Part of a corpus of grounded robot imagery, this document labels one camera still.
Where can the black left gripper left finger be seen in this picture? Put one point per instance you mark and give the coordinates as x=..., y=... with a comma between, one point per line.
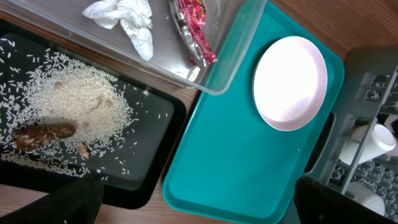
x=77, y=202

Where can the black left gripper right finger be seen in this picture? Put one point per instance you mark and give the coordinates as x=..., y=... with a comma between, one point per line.
x=319, y=204

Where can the white bowl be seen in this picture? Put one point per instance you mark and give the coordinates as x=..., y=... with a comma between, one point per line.
x=366, y=197

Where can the brown food scrap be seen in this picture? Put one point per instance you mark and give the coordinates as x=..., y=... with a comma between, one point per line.
x=32, y=137

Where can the cream paper cup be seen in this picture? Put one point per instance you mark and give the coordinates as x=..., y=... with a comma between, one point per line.
x=380, y=141

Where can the rice pile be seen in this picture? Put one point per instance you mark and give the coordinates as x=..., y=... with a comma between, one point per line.
x=60, y=89

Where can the white plate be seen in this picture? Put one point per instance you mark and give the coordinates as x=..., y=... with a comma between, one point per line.
x=289, y=83

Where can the white tissue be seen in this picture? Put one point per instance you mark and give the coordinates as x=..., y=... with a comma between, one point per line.
x=134, y=16

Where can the red snack wrapper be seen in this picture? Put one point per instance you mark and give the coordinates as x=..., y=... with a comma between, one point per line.
x=190, y=18

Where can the small pink bowl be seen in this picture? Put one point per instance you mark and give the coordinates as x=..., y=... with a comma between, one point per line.
x=391, y=124

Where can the black tray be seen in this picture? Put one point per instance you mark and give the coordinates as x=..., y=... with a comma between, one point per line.
x=148, y=142

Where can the teal tray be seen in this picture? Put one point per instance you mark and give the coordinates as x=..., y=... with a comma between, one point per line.
x=230, y=164

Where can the grey dish rack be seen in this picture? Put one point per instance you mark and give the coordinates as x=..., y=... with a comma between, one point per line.
x=368, y=97

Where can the clear plastic bin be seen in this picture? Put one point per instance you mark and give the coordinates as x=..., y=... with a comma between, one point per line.
x=229, y=29

